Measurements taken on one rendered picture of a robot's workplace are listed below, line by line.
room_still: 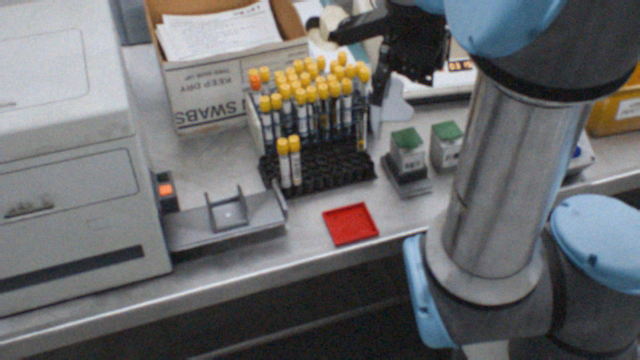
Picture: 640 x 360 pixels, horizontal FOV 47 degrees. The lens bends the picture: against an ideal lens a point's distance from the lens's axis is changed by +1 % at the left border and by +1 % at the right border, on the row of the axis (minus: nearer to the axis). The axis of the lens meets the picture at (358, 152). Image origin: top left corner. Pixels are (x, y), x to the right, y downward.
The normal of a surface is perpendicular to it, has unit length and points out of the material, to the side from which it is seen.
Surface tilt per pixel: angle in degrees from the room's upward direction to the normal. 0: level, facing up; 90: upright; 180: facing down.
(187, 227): 0
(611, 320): 91
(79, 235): 90
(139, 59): 0
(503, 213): 99
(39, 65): 0
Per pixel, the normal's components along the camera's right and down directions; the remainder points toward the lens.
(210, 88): 0.32, 0.59
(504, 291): 0.18, 0.11
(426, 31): -0.41, 0.62
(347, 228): 0.00, -0.74
